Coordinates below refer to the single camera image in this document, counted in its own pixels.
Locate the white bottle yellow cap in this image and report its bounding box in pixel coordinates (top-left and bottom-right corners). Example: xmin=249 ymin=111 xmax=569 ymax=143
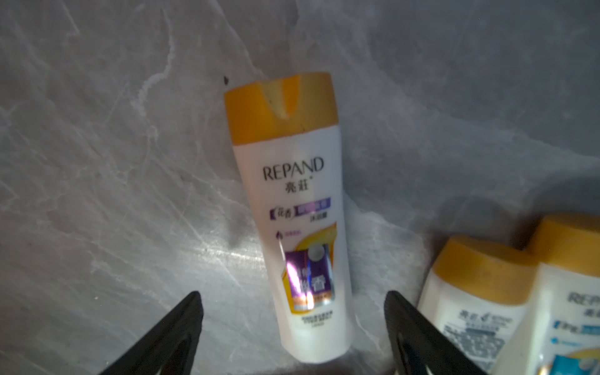
xmin=224 ymin=72 xmax=354 ymax=364

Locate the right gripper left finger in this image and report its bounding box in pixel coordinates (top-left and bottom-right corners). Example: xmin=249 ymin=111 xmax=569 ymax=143
xmin=101 ymin=291 xmax=204 ymax=375

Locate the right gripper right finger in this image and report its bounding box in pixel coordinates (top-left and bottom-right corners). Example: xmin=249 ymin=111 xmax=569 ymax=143
xmin=384 ymin=291 xmax=486 ymax=375

